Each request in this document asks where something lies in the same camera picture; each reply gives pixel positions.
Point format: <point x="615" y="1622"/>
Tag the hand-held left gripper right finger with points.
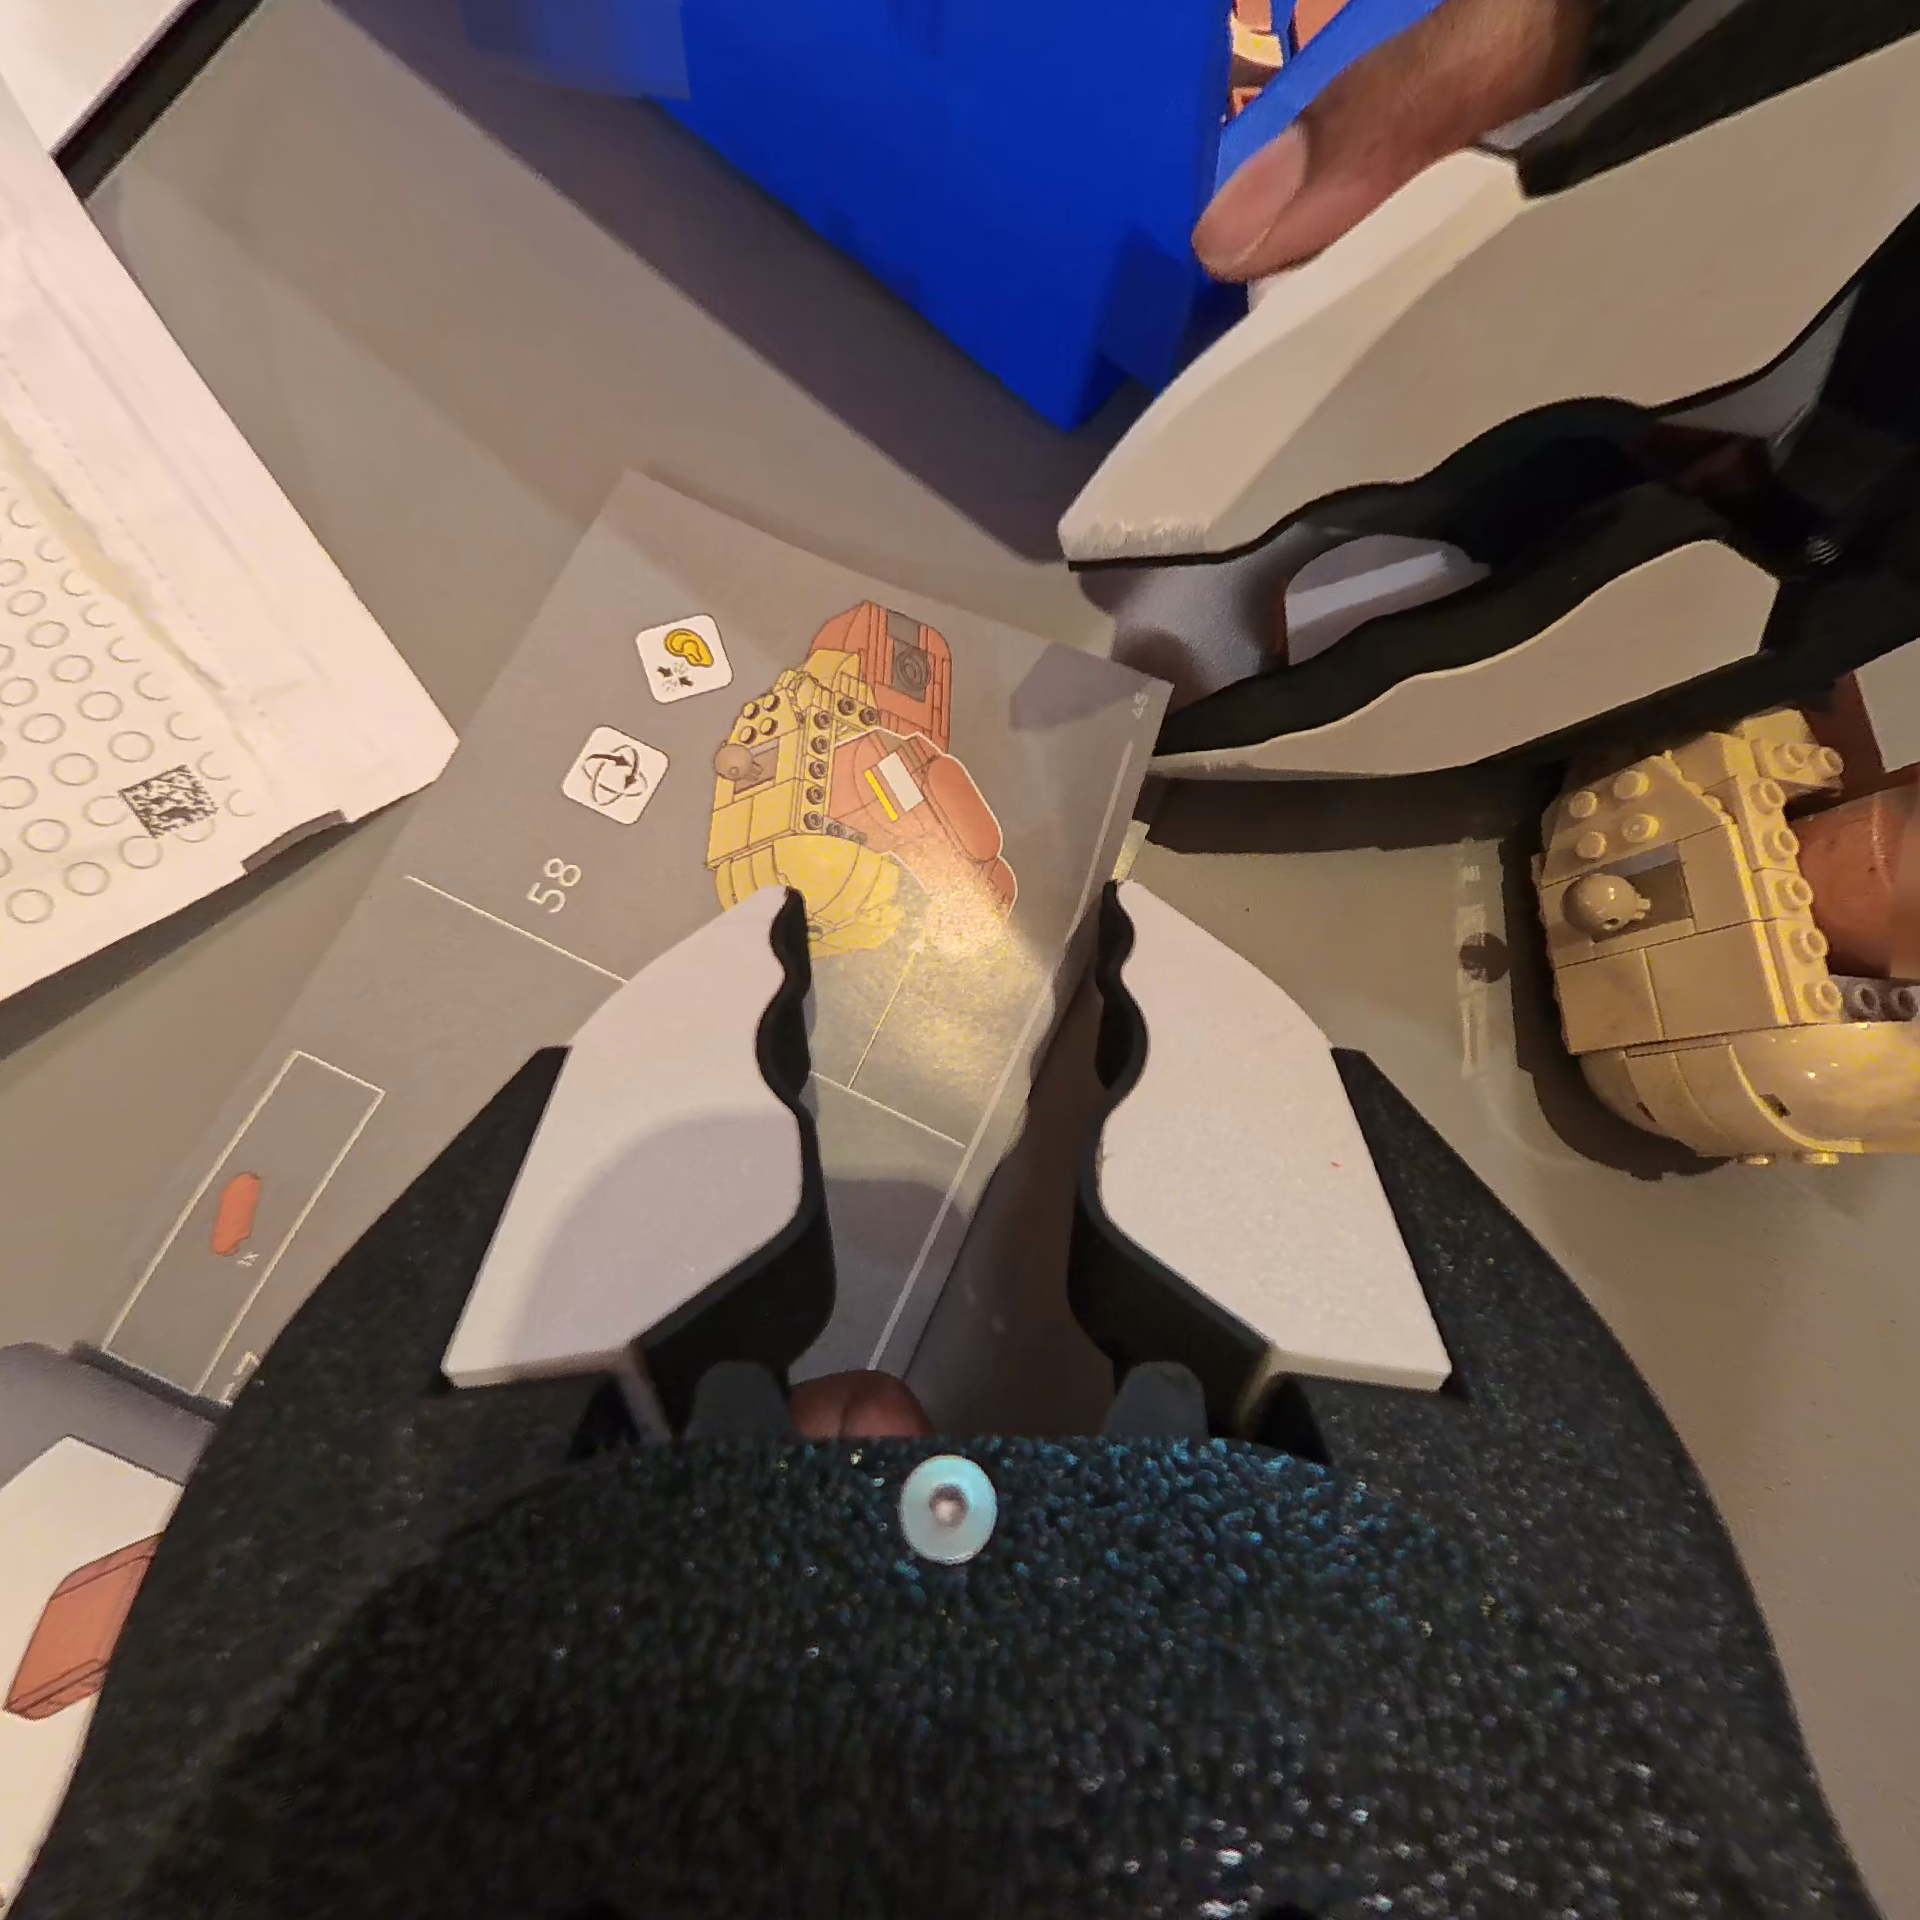
<point x="1259" y="1184"/>

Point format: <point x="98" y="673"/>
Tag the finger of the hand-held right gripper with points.
<point x="1499" y="674"/>
<point x="1425" y="329"/>

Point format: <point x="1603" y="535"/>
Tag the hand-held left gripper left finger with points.
<point x="661" y="1184"/>

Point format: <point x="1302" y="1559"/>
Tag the grey instruction booklet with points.
<point x="495" y="900"/>

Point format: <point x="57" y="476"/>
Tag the tan and brown brick model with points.
<point x="1681" y="961"/>

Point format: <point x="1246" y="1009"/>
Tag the grey desk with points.
<point x="525" y="375"/>

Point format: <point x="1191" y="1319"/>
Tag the person's right hand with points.
<point x="1349" y="150"/>

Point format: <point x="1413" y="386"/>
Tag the pile of loose toy bricks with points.
<point x="1258" y="27"/>

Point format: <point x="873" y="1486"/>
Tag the blue plastic bin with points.
<point x="931" y="180"/>

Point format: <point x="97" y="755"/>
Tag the white perforated paper bag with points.
<point x="182" y="600"/>

